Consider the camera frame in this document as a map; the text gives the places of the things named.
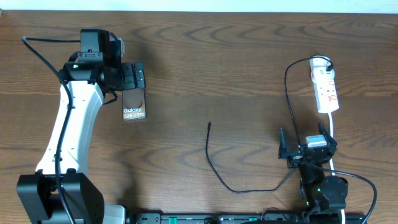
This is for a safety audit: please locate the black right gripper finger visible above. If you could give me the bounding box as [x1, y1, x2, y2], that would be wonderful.
[318, 123, 337, 147]
[279, 128, 287, 153]

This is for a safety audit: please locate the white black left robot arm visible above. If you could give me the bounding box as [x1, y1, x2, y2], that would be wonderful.
[17, 29, 147, 223]

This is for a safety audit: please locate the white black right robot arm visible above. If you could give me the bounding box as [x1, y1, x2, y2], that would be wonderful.
[278, 123, 348, 223]

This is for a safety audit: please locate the white charger adapter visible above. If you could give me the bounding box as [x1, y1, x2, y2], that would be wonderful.
[311, 67, 335, 83]

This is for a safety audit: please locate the white power strip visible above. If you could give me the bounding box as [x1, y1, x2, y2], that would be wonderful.
[310, 55, 339, 114]

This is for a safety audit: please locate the black charger cable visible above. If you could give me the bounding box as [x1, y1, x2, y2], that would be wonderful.
[205, 57, 334, 194]

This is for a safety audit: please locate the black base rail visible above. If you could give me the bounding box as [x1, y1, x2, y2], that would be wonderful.
[133, 212, 368, 224]

